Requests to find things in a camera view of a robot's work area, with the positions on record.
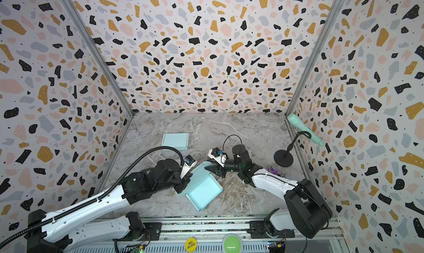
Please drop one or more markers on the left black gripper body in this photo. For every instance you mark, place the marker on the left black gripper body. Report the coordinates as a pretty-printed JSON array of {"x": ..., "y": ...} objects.
[{"x": 182, "y": 184}]

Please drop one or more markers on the mint paper box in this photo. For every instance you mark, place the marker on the mint paper box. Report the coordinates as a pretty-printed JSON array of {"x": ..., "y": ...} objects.
[{"x": 179, "y": 141}]

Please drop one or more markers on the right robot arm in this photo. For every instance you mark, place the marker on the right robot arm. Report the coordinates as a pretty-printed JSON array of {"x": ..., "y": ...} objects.
[{"x": 307, "y": 211}]

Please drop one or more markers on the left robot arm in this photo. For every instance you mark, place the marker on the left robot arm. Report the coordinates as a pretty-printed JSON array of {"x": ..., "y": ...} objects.
[{"x": 79, "y": 224}]

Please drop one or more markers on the colourful small card box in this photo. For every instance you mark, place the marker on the colourful small card box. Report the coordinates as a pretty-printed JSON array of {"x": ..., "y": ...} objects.
[{"x": 273, "y": 170}]

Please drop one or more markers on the mint green microphone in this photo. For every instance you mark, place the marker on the mint green microphone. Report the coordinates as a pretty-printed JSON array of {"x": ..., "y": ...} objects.
[{"x": 295, "y": 121}]

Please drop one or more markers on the green round button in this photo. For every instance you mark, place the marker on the green round button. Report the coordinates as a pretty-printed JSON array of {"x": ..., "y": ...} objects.
[{"x": 232, "y": 244}]

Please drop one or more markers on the yellow round sticker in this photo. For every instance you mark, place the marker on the yellow round sticker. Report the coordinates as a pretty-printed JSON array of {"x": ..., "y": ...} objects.
[{"x": 191, "y": 245}]

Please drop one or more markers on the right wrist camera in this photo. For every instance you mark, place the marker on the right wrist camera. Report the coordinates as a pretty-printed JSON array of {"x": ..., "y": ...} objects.
[{"x": 218, "y": 156}]

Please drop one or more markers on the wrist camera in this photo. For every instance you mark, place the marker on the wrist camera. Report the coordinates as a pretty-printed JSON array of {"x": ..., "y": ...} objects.
[
  {"x": 218, "y": 156},
  {"x": 189, "y": 163}
]

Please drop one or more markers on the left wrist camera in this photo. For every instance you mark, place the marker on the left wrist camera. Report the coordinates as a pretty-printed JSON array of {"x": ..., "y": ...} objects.
[{"x": 189, "y": 163}]

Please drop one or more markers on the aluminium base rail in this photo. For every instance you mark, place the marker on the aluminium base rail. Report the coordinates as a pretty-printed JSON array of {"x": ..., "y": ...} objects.
[{"x": 170, "y": 234}]

